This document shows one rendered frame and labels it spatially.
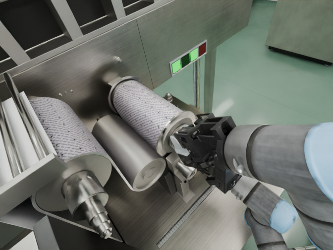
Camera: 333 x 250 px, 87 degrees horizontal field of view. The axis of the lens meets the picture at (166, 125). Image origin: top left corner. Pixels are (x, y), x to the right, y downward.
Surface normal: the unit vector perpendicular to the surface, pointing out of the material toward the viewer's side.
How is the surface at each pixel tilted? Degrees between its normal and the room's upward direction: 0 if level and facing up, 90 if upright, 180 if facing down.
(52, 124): 21
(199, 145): 50
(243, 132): 39
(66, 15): 90
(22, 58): 90
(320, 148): 44
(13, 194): 90
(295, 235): 0
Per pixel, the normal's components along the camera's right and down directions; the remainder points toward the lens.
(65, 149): 0.13, -0.80
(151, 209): -0.14, -0.63
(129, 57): 0.66, 0.51
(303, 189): -0.73, 0.59
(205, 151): 0.42, -0.01
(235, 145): -0.87, -0.29
